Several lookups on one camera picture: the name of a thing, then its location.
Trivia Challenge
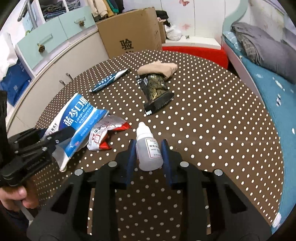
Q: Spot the blue white mask package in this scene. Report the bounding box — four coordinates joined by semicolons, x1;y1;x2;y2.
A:
43;93;109;172

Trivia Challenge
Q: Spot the red white wrapper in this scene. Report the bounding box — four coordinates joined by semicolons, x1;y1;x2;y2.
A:
87;115;130;151

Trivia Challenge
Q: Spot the small white dropper bottle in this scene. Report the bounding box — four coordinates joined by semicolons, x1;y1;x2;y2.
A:
136;122;164;172

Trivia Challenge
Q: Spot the black gold snack wrapper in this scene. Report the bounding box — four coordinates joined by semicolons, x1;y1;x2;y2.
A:
137;73;174;115

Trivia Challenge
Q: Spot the operator left hand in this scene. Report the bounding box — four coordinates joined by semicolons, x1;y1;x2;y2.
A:
1;179;39;212

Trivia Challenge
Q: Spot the crumpled white tissue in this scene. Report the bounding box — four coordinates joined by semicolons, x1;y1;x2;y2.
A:
272;212;281;229

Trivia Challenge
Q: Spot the brown dotted tablecloth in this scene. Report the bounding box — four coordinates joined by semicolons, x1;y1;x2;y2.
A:
36;51;283;240

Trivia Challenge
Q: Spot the mint drawer cabinet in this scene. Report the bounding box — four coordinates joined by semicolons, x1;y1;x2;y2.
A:
1;1;109;136

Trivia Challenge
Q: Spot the blue white tube wrapper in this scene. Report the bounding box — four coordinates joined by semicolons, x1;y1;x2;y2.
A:
89;68;129;93

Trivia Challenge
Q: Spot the teal bed mattress cover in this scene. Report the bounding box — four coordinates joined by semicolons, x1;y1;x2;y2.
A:
223;31;295;232

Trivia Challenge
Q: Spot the red storage bench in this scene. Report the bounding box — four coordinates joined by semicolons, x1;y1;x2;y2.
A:
163;46;229;69

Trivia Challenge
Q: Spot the beige folded cloth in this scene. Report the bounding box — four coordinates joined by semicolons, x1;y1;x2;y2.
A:
137;61;178;80

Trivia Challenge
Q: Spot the grey folded duvet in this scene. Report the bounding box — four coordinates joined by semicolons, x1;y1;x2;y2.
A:
231;22;295;84

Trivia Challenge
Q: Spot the large cardboard box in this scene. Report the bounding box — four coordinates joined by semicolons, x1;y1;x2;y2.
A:
96;8;162;58

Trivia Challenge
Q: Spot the white plastic bag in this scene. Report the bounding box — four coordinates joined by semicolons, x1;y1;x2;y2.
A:
164;25;182;41

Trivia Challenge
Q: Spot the white bed frame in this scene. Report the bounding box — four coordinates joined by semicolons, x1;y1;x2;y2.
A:
221;37;265;105

